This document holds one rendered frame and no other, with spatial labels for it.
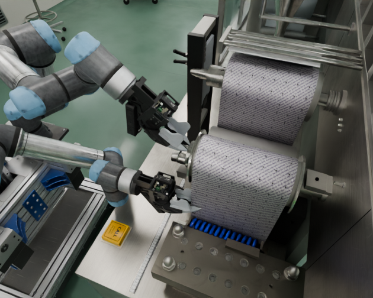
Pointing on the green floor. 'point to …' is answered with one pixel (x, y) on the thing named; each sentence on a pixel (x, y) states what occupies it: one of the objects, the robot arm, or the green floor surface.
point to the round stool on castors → (45, 18)
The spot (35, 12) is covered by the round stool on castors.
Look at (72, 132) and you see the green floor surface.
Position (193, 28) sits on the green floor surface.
